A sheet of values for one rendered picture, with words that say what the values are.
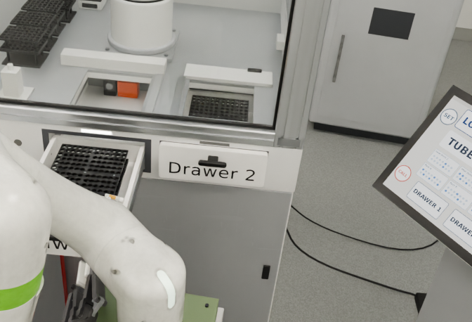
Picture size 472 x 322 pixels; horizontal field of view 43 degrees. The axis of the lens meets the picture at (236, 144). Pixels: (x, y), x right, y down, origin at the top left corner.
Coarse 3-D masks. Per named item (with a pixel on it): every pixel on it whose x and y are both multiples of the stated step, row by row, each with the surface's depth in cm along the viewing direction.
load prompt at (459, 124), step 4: (464, 112) 139; (468, 112) 139; (464, 116) 139; (468, 116) 138; (460, 120) 139; (464, 120) 139; (468, 120) 138; (456, 124) 140; (460, 124) 139; (464, 124) 138; (468, 124) 138; (460, 128) 139; (464, 128) 138; (468, 128) 138; (464, 132) 138; (468, 132) 137
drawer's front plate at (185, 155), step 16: (160, 144) 159; (176, 144) 159; (192, 144) 160; (160, 160) 162; (176, 160) 161; (192, 160) 161; (224, 160) 161; (240, 160) 160; (256, 160) 160; (160, 176) 165; (176, 176) 164; (192, 176) 164; (208, 176) 164; (224, 176) 164; (240, 176) 164; (256, 176) 163
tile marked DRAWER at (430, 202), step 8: (416, 184) 140; (408, 192) 141; (416, 192) 140; (424, 192) 139; (432, 192) 138; (416, 200) 139; (424, 200) 138; (432, 200) 137; (440, 200) 136; (424, 208) 137; (432, 208) 136; (440, 208) 135; (432, 216) 136
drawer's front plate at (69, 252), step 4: (52, 240) 136; (52, 244) 136; (56, 244) 136; (60, 244) 136; (64, 244) 136; (48, 248) 137; (52, 248) 137; (60, 248) 137; (68, 248) 137; (48, 252) 138; (52, 252) 138; (56, 252) 138; (60, 252) 138; (64, 252) 138; (68, 252) 138; (72, 252) 138; (76, 252) 138; (72, 256) 138; (76, 256) 138; (80, 256) 138
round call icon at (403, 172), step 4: (400, 164) 144; (404, 164) 144; (396, 168) 145; (400, 168) 144; (404, 168) 144; (408, 168) 143; (396, 172) 144; (400, 172) 144; (404, 172) 143; (408, 172) 143; (412, 172) 142; (392, 176) 145; (396, 176) 144; (400, 176) 143; (404, 176) 143; (408, 176) 142; (400, 180) 143; (404, 180) 143; (404, 184) 142
